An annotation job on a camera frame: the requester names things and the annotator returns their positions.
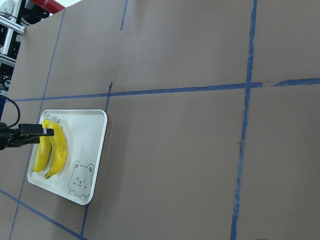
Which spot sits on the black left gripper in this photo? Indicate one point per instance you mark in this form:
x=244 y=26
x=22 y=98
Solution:
x=24 y=134

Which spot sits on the yellow banana moved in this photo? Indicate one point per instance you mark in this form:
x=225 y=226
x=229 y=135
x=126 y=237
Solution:
x=59 y=150
x=43 y=154

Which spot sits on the white bear print tray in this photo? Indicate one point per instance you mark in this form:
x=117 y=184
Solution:
x=84 y=131

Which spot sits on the red cylinder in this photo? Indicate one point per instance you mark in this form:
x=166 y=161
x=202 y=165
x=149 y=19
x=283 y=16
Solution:
x=50 y=6

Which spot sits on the brown paper table cover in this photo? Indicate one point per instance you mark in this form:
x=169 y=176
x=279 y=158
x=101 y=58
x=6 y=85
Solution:
x=213 y=120

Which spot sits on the aluminium side frame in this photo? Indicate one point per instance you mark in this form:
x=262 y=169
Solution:
x=10 y=25

